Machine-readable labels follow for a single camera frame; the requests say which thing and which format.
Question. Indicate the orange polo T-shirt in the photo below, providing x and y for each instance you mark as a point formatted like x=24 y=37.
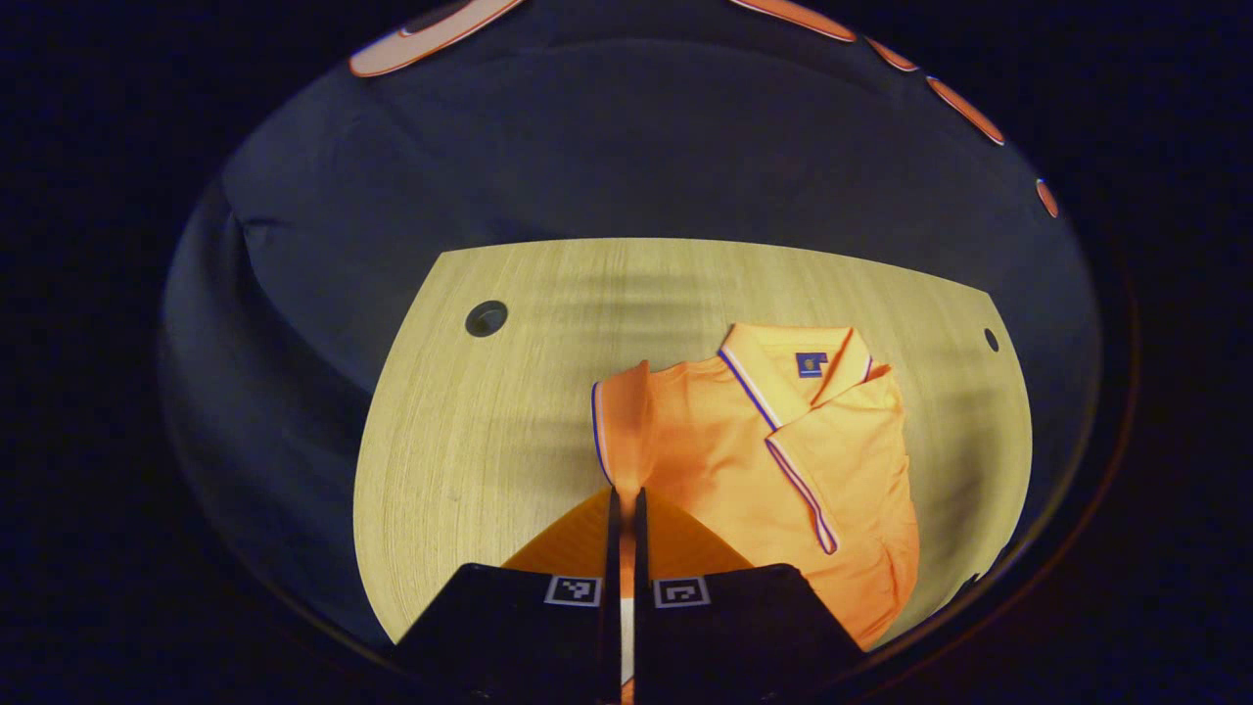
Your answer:
x=724 y=441

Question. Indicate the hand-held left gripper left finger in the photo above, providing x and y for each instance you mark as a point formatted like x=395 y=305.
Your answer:
x=614 y=534

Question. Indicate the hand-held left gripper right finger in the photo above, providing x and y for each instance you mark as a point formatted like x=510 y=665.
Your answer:
x=641 y=534

